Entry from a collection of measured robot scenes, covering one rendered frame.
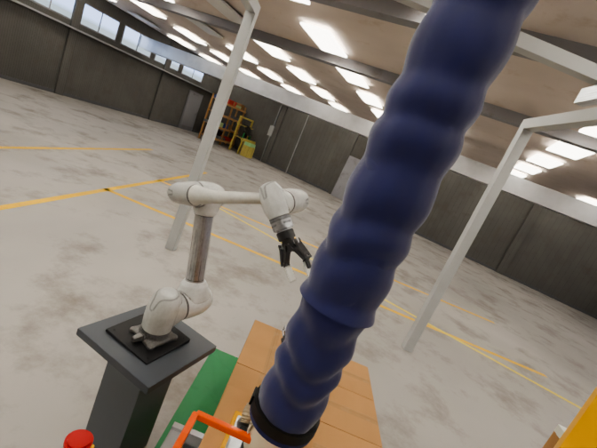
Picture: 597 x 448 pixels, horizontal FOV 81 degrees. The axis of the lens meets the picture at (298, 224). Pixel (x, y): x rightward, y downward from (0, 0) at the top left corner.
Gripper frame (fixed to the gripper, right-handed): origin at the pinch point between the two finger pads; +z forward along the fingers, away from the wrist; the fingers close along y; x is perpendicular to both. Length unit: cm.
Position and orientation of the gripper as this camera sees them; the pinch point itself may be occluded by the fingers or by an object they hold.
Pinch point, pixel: (301, 276)
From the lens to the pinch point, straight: 146.6
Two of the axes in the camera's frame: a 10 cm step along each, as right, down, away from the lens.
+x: 7.6, -2.4, 6.0
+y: 5.5, -2.6, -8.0
